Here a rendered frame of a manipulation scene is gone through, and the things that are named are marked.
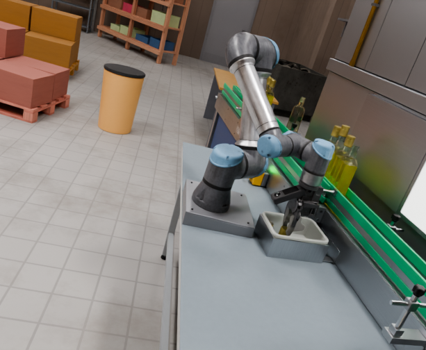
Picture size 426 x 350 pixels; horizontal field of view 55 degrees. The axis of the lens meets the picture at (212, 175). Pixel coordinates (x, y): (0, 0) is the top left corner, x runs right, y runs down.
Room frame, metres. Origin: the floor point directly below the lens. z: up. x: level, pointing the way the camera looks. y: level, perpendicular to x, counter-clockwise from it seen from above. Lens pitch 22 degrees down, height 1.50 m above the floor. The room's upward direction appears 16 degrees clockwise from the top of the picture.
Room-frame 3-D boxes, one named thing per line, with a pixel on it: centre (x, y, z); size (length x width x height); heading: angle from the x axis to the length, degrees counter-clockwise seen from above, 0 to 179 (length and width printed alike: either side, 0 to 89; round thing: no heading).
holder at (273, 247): (1.38, -0.37, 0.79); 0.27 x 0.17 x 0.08; 107
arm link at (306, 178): (1.35, -0.33, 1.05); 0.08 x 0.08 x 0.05
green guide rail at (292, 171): (2.37, -0.14, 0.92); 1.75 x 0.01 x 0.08; 17
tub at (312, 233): (1.37, -0.34, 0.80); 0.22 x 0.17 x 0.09; 107
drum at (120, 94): (4.19, 1.16, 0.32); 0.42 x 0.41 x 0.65; 100
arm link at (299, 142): (1.40, -0.24, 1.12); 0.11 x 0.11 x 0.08; 48
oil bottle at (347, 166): (1.60, -0.51, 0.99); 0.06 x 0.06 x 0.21; 16
